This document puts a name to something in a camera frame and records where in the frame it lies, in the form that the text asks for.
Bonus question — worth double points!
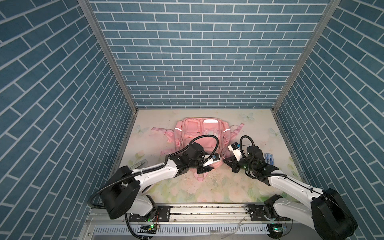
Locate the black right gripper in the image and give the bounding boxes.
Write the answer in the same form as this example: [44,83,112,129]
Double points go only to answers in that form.
[222,154,256,173]

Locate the pink student backpack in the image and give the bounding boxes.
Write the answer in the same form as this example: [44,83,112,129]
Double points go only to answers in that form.
[152,117,244,168]

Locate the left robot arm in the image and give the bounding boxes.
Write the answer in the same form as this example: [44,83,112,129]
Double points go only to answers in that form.
[100,143,220,222]

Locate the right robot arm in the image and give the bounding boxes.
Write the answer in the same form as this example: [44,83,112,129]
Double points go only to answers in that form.
[224,143,358,240]

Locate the blue pencil case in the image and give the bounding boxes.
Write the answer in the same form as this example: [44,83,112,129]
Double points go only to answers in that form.
[265,153,275,166]

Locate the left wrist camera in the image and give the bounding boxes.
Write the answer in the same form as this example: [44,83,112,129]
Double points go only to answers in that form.
[203,154,221,167]

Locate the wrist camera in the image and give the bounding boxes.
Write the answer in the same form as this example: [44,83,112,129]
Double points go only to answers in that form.
[203,154,221,167]
[228,142,243,162]

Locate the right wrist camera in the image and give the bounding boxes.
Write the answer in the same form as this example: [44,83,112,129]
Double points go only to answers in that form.
[228,142,243,162]

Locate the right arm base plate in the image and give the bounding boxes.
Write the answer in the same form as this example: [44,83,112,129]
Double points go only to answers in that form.
[245,204,291,222]

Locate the aluminium front rail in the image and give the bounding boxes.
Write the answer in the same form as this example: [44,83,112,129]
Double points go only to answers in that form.
[78,202,343,240]

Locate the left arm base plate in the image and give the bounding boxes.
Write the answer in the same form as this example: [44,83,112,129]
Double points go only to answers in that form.
[129,206,171,223]

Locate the left black corrugated cable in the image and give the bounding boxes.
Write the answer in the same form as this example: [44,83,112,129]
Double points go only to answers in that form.
[86,134,220,240]

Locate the right corner aluminium post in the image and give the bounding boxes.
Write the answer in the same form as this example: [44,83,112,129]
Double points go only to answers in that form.
[272,0,341,115]

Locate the corner aluminium post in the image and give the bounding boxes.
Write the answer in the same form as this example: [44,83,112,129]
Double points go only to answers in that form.
[78,0,138,114]
[272,0,341,115]

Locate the left corner aluminium post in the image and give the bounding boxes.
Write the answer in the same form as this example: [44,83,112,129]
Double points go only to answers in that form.
[78,0,138,114]

